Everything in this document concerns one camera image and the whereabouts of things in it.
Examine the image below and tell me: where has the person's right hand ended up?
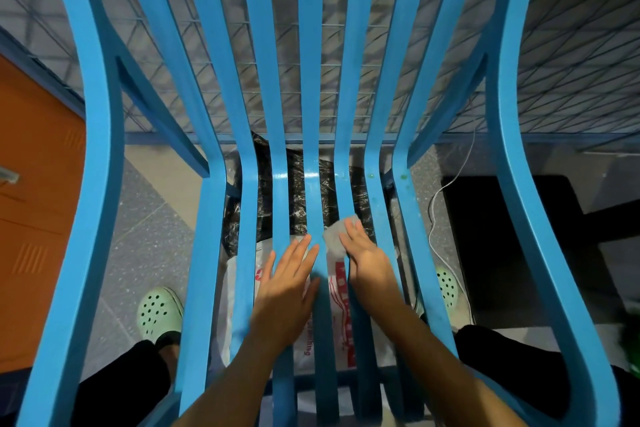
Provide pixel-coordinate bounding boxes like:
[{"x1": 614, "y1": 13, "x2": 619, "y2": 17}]
[{"x1": 339, "y1": 219, "x2": 401, "y2": 313}]

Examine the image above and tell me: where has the person's left hand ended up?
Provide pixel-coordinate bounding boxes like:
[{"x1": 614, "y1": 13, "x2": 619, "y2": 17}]
[{"x1": 248, "y1": 234, "x2": 322, "y2": 351}]

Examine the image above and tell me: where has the grey cleaning cloth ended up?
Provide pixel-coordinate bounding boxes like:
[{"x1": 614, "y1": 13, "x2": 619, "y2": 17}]
[{"x1": 322, "y1": 214, "x2": 361, "y2": 260}]

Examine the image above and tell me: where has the person's left forearm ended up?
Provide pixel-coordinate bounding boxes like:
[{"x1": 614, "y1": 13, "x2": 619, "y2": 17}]
[{"x1": 172, "y1": 334, "x2": 295, "y2": 427}]

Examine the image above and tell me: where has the person's right forearm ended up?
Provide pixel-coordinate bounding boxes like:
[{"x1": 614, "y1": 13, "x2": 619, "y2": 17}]
[{"x1": 361, "y1": 299, "x2": 527, "y2": 427}]

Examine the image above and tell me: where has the white red-printed plastic bag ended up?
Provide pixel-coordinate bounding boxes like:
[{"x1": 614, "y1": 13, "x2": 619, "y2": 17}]
[{"x1": 210, "y1": 236, "x2": 401, "y2": 373}]

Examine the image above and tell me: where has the black plastic bag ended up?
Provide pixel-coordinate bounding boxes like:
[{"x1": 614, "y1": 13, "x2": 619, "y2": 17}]
[{"x1": 222, "y1": 131, "x2": 396, "y2": 258}]

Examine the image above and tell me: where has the person's right green clog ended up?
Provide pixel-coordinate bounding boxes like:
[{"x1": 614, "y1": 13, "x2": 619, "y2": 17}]
[{"x1": 415, "y1": 267, "x2": 460, "y2": 318}]

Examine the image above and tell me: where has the person's green clog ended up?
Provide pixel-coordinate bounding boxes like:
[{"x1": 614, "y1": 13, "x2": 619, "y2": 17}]
[
  {"x1": 136, "y1": 287, "x2": 185, "y2": 345},
  {"x1": 415, "y1": 267, "x2": 460, "y2": 318}
]

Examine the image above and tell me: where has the person's left green clog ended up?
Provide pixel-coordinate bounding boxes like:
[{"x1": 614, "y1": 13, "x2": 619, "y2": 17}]
[{"x1": 136, "y1": 287, "x2": 185, "y2": 345}]

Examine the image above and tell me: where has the black mat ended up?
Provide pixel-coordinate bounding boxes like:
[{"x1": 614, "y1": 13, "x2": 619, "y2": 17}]
[{"x1": 442, "y1": 174, "x2": 640, "y2": 328}]

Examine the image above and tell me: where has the blue slatted metal chair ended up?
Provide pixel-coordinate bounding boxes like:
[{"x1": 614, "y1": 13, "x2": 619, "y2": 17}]
[{"x1": 17, "y1": 0, "x2": 623, "y2": 427}]

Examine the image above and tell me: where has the person's left leg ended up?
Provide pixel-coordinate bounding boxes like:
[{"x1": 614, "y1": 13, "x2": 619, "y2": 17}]
[{"x1": 70, "y1": 339, "x2": 174, "y2": 427}]

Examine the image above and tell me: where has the person's leg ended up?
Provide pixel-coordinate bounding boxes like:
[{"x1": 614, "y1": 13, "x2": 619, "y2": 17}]
[
  {"x1": 70, "y1": 339, "x2": 174, "y2": 427},
  {"x1": 454, "y1": 324, "x2": 640, "y2": 427}
]

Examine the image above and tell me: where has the person's right leg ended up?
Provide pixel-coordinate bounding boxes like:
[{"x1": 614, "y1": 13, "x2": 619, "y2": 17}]
[{"x1": 454, "y1": 324, "x2": 640, "y2": 427}]

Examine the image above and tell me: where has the orange cabinet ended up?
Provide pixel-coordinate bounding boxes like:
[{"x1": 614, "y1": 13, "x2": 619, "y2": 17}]
[{"x1": 0, "y1": 54, "x2": 87, "y2": 375}]

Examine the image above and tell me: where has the white cable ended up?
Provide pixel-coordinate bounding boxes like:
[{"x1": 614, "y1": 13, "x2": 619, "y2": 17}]
[{"x1": 427, "y1": 106, "x2": 477, "y2": 326}]

